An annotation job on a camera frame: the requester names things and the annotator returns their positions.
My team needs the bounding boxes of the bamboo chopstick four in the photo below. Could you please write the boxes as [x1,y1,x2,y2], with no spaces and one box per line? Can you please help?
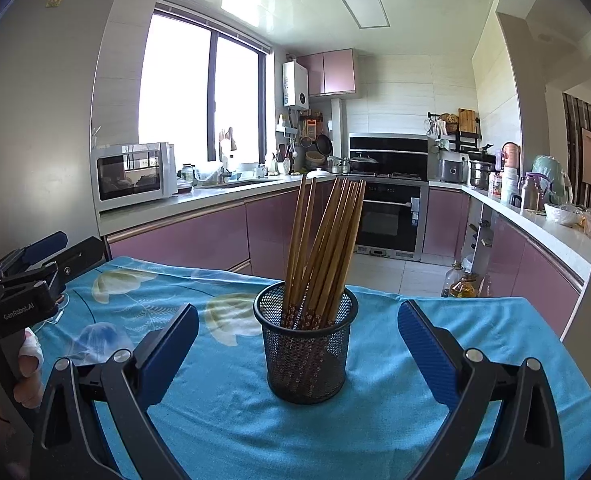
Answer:
[297,176,352,331]

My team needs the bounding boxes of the bamboo chopstick eight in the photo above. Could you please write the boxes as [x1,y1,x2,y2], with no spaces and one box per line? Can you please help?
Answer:
[325,181,368,328]

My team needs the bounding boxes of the bamboo chopstick six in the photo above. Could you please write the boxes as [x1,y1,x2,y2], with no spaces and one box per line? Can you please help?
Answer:
[311,180,361,330]

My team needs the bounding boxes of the bamboo chopstick seven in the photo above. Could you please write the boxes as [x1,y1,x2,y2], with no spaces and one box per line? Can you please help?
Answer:
[319,180,364,331]

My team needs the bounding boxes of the bamboo chopstick three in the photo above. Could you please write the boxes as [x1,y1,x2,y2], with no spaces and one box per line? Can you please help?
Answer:
[293,180,343,330]

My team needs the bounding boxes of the bamboo chopstick five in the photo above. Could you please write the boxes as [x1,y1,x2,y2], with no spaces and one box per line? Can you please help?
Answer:
[302,178,356,331]

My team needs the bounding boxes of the bamboo chopstick two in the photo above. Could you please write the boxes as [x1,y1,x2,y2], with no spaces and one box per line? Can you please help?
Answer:
[286,179,316,328]

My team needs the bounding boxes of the bamboo chopstick one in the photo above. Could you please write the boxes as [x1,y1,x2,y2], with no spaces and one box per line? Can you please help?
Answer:
[280,174,306,327]

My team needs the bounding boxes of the left hand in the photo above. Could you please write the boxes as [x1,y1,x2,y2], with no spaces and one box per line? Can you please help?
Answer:
[0,328,44,430]

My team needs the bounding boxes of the white microwave oven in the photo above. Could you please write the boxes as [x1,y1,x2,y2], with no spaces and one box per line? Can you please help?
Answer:
[91,142,177,212]

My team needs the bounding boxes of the blue floral tablecloth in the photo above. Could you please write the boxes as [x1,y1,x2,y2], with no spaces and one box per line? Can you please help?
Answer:
[30,257,591,479]

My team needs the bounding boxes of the pink lower cabinets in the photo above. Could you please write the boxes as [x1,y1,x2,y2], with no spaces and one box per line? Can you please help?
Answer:
[105,179,584,338]

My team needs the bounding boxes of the yellow cooking oil bottle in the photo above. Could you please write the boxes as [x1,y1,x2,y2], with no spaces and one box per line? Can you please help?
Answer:
[449,273,478,298]

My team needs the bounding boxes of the window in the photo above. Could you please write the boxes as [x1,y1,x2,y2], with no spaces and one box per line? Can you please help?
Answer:
[138,11,267,169]

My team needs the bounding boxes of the black mesh pen holder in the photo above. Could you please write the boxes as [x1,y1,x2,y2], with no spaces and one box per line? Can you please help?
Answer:
[253,282,358,405]

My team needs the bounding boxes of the black built-in oven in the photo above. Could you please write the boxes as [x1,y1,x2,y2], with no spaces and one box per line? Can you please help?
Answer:
[351,174,429,261]

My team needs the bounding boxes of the white water heater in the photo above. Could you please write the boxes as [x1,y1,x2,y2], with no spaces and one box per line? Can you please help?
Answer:
[282,61,309,110]

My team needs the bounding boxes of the black wok with lid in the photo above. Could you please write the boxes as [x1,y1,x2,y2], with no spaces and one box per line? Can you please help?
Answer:
[349,154,380,174]

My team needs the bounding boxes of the steel stock pot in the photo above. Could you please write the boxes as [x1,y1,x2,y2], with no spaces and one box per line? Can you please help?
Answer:
[469,154,496,190]

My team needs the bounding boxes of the pink thermos jug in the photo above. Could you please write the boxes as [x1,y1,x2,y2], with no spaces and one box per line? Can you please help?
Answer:
[501,142,521,171]

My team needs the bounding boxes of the black range hood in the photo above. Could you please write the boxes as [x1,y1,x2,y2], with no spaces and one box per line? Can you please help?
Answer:
[349,133,429,181]

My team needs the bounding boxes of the ceiling light panel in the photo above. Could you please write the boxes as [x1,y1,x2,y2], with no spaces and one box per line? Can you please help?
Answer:
[342,0,390,29]

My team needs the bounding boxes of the white earphone cable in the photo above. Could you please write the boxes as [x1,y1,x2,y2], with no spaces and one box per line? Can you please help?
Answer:
[44,294,72,331]

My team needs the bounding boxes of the pink wall cabinet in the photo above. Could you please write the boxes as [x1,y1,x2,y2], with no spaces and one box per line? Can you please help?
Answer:
[297,49,358,98]

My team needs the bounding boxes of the black wall shelf rack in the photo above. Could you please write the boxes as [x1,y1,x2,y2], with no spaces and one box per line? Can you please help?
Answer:
[427,108,482,153]

